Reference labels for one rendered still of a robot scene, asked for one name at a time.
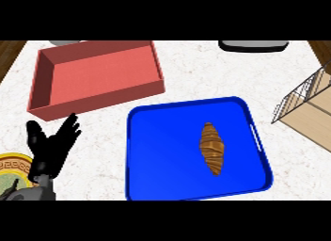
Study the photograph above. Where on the yellow patterned plate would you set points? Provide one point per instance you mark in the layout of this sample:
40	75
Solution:
3	175

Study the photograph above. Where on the red open box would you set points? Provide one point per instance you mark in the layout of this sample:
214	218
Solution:
96	77

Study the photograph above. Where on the blue tray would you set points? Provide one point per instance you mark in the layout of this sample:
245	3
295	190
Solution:
173	150

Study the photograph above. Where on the brown croissant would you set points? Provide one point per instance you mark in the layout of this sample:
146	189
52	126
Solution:
211	149

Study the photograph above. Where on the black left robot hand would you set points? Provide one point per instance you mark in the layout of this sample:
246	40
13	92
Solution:
50	147

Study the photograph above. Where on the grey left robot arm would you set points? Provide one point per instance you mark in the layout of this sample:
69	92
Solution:
35	191

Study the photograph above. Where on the small grey object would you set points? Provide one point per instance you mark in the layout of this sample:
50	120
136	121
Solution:
63	42

